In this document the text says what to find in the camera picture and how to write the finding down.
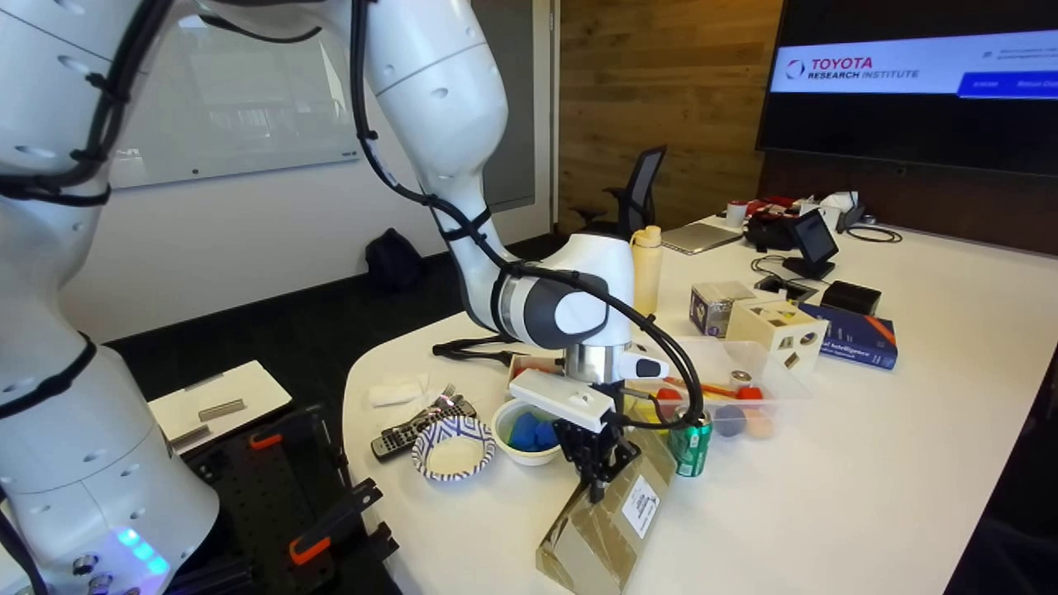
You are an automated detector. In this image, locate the white napkin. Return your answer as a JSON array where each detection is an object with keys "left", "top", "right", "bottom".
[{"left": 368, "top": 377, "right": 430, "bottom": 413}]

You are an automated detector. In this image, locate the black mounting base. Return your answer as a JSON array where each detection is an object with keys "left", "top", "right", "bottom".
[{"left": 186, "top": 399, "right": 401, "bottom": 595}]

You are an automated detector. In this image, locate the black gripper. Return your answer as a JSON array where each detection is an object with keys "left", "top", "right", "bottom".
[{"left": 548, "top": 418, "right": 645, "bottom": 510}]

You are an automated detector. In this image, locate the black tablet on stand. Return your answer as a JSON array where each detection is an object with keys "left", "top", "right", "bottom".
[{"left": 784, "top": 210, "right": 844, "bottom": 280}]

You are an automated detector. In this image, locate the white device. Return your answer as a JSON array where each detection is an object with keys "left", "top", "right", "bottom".
[{"left": 818, "top": 188, "right": 866, "bottom": 233}]

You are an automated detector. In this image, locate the white board plate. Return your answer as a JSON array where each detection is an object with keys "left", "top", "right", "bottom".
[{"left": 147, "top": 359, "right": 294, "bottom": 459}]

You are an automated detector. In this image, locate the cream shape sorter cube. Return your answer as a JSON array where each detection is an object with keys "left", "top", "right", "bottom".
[{"left": 723, "top": 296, "right": 830, "bottom": 383}]

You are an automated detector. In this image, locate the white door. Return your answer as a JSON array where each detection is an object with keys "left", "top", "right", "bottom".
[{"left": 482, "top": 0, "right": 556, "bottom": 241}]

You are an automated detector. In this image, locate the brown cardboard box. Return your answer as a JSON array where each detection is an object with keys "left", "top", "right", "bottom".
[{"left": 537, "top": 426, "right": 677, "bottom": 595}]

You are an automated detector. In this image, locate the silver laptop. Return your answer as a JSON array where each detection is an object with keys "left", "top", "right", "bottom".
[{"left": 658, "top": 220, "right": 747, "bottom": 258}]

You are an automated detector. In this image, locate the clear plastic toy container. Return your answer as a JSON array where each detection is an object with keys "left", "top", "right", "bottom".
[{"left": 614, "top": 333, "right": 775, "bottom": 444}]

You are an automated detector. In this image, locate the black bag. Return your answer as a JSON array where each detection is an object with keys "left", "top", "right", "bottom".
[{"left": 744, "top": 210, "right": 804, "bottom": 256}]

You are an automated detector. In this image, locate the black mesh office chair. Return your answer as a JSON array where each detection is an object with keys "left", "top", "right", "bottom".
[{"left": 605, "top": 145, "right": 671, "bottom": 241}]

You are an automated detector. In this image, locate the metal stapler tool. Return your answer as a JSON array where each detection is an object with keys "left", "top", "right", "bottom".
[{"left": 368, "top": 394, "right": 466, "bottom": 464}]

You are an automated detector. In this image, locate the cream plastic bottle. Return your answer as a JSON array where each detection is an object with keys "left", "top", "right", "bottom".
[{"left": 627, "top": 223, "right": 666, "bottom": 317}]

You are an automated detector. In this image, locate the black clamp orange handle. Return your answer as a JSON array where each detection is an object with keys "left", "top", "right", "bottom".
[
  {"left": 289, "top": 475, "right": 385, "bottom": 573},
  {"left": 241, "top": 403, "right": 325, "bottom": 458}
]

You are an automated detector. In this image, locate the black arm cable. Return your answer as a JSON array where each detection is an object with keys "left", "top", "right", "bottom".
[{"left": 0, "top": 0, "right": 707, "bottom": 426}]

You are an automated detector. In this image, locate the blue sponge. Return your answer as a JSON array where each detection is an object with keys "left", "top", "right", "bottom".
[{"left": 507, "top": 409, "right": 561, "bottom": 454}]

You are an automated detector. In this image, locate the small black box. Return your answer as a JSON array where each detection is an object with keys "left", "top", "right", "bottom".
[{"left": 820, "top": 279, "right": 887, "bottom": 317}]

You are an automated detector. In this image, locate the white bowl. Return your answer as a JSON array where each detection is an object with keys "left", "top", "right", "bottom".
[{"left": 491, "top": 396, "right": 568, "bottom": 471}]

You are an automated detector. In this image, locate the wall television screen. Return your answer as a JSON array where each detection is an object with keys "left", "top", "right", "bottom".
[{"left": 756, "top": 0, "right": 1058, "bottom": 177}]

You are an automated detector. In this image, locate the navy blue flat box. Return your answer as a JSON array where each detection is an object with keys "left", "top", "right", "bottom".
[{"left": 799, "top": 300, "right": 903, "bottom": 374}]

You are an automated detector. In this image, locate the blue white patterned plate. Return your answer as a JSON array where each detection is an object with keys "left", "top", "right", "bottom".
[{"left": 411, "top": 413, "right": 499, "bottom": 491}]

